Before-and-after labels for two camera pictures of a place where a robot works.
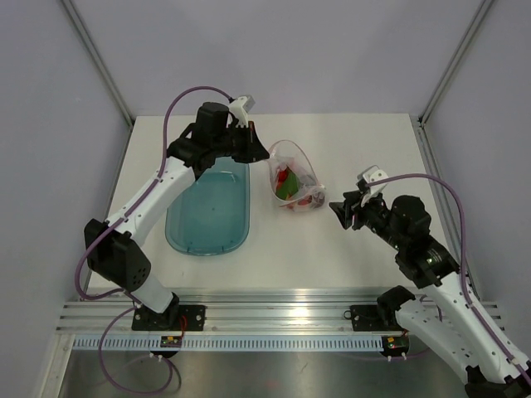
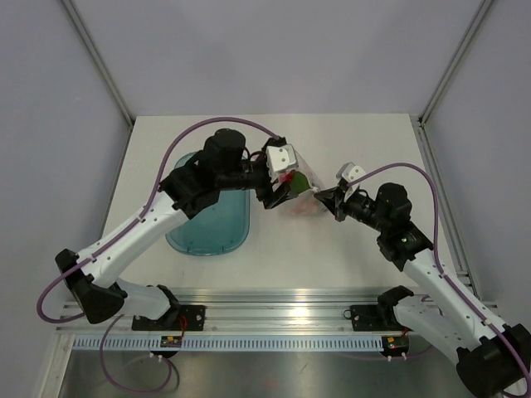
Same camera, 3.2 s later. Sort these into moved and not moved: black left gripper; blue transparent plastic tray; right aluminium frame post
Moved: black left gripper
Not moved: blue transparent plastic tray; right aluminium frame post
